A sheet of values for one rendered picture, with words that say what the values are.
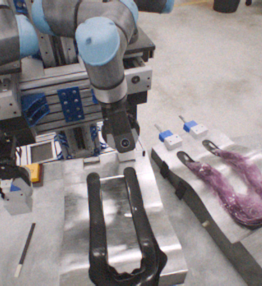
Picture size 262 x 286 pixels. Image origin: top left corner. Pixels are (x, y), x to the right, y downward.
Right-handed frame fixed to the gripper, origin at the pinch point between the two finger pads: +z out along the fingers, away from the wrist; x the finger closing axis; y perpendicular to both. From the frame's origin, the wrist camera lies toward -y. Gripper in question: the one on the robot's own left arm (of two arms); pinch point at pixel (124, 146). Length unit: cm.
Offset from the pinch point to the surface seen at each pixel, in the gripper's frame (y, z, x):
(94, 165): 0.0, 6.8, 10.6
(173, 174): -7.8, 10.0, -12.9
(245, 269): -36.5, 8.3, -21.8
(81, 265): -29.7, -5.1, 13.8
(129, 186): -10.8, 4.8, 1.2
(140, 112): 107, 114, -19
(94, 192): -10.6, 3.4, 11.2
